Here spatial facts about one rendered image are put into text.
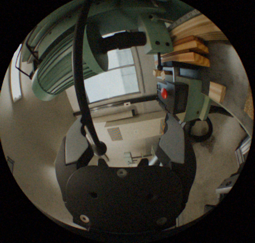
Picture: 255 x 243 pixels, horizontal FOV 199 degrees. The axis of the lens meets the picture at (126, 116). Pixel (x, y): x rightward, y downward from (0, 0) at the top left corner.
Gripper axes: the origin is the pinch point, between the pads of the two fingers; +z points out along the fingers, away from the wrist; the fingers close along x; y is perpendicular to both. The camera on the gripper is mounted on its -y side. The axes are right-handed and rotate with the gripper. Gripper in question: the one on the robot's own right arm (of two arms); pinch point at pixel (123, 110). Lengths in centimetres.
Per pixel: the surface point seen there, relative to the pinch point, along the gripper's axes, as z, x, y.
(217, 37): -3.6, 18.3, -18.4
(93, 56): 5.2, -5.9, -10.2
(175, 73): 10.3, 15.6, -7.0
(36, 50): 6.6, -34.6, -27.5
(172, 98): 4.9, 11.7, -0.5
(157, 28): 8.7, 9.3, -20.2
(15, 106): 7, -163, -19
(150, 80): 143, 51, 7
